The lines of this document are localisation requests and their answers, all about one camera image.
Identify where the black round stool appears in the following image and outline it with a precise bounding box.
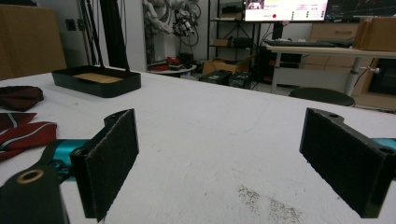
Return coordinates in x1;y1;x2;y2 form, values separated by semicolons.
289;87;356;107

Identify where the dark computer monitor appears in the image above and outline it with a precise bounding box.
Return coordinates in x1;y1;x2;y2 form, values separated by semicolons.
325;0;396;23

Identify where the black metal shelf rack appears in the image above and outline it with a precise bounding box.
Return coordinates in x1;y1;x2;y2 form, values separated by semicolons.
206;0;263;62

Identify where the red objects pile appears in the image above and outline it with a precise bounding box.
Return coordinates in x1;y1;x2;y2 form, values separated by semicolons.
151;56;185;72

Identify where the large brown cardboard box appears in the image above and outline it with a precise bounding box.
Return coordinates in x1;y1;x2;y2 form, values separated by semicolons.
0;4;67;81

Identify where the black wall socket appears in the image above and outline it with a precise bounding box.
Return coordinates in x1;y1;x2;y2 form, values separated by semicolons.
64;18;78;32

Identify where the bright computer monitor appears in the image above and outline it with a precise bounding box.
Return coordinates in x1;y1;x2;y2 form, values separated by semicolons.
243;0;330;23

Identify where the flat brown cardboard piece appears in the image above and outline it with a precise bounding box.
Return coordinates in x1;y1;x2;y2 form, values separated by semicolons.
73;72;123;84

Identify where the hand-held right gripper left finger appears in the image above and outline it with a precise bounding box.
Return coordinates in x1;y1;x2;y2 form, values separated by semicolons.
69;107;140;222

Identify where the white humanoid robot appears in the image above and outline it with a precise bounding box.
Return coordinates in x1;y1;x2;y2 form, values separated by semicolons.
142;0;201;64

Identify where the dark red folded cloth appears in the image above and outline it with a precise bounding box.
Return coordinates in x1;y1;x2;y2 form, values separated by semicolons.
0;86;45;112

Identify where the white desk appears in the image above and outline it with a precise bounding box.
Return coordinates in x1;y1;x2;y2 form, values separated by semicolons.
265;44;396;97

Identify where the small round white table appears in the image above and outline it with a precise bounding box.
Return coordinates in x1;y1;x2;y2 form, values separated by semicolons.
148;64;198;77

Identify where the black keyboard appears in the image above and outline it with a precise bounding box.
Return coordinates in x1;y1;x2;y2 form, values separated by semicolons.
264;39;354;49

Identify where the open cardboard box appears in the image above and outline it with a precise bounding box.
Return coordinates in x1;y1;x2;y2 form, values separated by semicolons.
202;55;255;76

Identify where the black rectangular tray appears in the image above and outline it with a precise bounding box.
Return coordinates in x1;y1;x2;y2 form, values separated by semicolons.
51;64;142;99

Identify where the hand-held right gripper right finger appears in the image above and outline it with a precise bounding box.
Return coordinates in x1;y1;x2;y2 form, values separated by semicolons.
299;107;396;218

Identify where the red striped necktie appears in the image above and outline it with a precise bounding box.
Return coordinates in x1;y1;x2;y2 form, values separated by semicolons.
0;112;58;161

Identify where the black metal stand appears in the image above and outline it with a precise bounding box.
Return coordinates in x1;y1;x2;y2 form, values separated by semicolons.
78;0;131;73

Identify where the brown cardboard box on desk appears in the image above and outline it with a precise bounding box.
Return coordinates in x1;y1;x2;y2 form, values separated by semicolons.
354;17;396;52

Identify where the black equipment case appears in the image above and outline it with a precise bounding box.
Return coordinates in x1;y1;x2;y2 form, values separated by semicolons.
199;69;233;86
228;72;253;90

